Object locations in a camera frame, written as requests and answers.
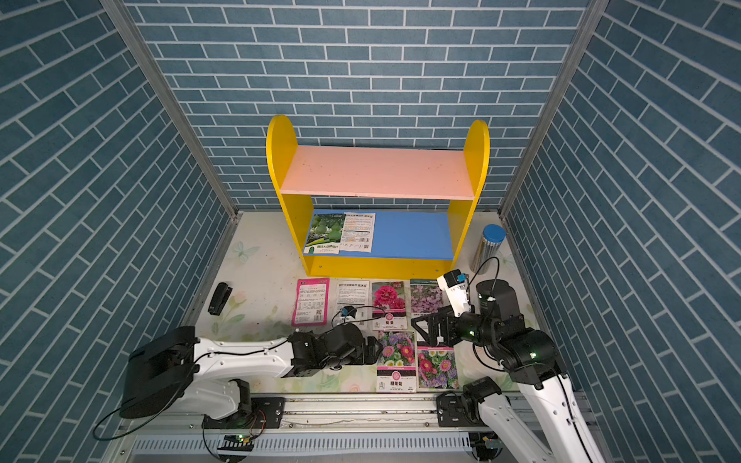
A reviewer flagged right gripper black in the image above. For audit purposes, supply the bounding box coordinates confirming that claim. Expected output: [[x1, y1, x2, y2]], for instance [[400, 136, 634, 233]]
[[411, 301, 495, 345]]

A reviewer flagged red zinnia seed packet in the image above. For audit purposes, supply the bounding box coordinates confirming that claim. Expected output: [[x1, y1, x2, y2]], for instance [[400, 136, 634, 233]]
[[417, 343, 459, 390]]

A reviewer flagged mixed flower seed packet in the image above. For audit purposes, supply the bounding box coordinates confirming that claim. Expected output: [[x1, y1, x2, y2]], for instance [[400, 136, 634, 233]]
[[376, 332, 418, 394]]

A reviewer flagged purple flower seed packet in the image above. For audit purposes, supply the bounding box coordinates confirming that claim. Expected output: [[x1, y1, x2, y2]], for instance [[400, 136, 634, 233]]
[[410, 280, 445, 316]]

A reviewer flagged magenta hollyhock seed packet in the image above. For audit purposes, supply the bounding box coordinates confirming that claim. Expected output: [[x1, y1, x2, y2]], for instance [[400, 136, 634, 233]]
[[372, 281, 408, 332]]

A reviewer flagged white text seed packet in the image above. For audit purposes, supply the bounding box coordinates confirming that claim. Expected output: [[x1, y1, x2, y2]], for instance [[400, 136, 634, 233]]
[[331, 280, 372, 330]]

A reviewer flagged pink bordered seed packet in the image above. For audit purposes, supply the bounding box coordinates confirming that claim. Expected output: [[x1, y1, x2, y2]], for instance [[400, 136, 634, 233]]
[[291, 278, 330, 327]]

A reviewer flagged white text packet shelf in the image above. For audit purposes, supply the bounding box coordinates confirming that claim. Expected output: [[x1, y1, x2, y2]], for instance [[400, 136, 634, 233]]
[[339, 212, 376, 253]]

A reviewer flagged green gourd seed packet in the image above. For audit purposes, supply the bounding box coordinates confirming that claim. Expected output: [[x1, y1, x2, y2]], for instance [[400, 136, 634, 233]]
[[303, 213, 345, 255]]

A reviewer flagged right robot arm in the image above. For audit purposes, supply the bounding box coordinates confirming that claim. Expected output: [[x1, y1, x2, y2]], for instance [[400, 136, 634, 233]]
[[411, 270, 604, 462]]

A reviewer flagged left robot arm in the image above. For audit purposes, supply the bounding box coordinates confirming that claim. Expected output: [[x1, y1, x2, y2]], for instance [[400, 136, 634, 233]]
[[119, 324, 383, 420]]

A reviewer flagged yellow shelf with pink board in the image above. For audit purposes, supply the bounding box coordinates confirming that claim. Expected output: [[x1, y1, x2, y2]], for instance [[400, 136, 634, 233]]
[[266, 115, 490, 280]]

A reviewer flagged steel bottle blue lid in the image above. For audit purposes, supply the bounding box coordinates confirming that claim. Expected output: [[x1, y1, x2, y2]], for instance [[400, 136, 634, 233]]
[[471, 224, 507, 273]]

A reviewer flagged floral table mat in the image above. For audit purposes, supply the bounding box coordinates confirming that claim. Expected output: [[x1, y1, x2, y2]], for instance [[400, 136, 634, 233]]
[[167, 211, 560, 395]]

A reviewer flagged small black device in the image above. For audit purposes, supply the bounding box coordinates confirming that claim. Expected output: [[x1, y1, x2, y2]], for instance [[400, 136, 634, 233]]
[[208, 282, 233, 316]]

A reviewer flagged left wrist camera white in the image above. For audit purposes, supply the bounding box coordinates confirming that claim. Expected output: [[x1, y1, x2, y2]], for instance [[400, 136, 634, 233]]
[[340, 306, 357, 320]]

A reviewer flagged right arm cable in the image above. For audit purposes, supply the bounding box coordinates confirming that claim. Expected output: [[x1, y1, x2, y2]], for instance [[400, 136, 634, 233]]
[[467, 255, 502, 291]]

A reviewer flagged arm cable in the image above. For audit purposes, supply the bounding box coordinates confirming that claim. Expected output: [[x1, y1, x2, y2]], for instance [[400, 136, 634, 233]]
[[91, 369, 198, 442], [467, 255, 502, 291]]

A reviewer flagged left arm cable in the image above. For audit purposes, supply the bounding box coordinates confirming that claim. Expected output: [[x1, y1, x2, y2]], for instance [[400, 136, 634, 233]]
[[91, 369, 198, 442]]

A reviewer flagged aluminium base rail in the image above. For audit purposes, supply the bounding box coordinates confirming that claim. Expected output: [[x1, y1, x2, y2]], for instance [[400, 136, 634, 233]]
[[103, 392, 615, 463]]

